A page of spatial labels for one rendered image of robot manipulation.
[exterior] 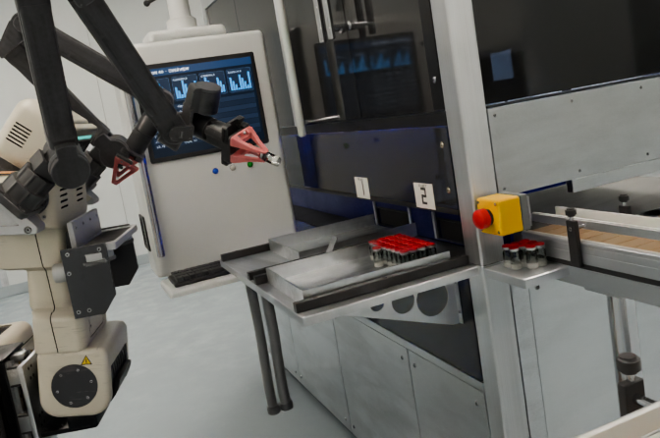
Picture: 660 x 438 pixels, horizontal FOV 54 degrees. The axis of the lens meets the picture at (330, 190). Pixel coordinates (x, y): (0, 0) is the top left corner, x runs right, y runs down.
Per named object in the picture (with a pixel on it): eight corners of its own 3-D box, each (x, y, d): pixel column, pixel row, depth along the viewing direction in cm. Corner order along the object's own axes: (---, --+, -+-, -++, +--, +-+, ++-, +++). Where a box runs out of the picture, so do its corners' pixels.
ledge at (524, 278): (537, 260, 141) (536, 252, 141) (581, 271, 129) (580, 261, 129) (484, 276, 136) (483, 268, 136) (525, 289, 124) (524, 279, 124)
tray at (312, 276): (396, 248, 165) (393, 236, 164) (451, 266, 141) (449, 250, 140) (268, 282, 153) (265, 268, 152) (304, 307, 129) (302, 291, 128)
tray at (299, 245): (374, 225, 200) (372, 213, 200) (416, 235, 176) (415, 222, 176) (270, 250, 188) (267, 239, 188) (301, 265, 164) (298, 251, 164)
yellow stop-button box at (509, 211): (508, 225, 136) (504, 191, 135) (531, 229, 129) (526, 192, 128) (478, 233, 133) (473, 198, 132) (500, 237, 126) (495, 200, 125)
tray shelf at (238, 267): (368, 229, 205) (367, 223, 205) (509, 265, 141) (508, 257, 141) (220, 265, 188) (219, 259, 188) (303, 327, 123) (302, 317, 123)
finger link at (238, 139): (257, 150, 137) (222, 134, 140) (256, 178, 141) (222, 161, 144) (277, 136, 141) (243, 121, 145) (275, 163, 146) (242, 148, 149)
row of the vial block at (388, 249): (377, 257, 159) (374, 239, 158) (413, 270, 142) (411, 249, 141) (369, 259, 158) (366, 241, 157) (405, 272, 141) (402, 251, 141)
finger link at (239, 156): (257, 148, 136) (222, 132, 140) (256, 176, 141) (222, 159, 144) (277, 135, 141) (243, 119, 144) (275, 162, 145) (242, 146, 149)
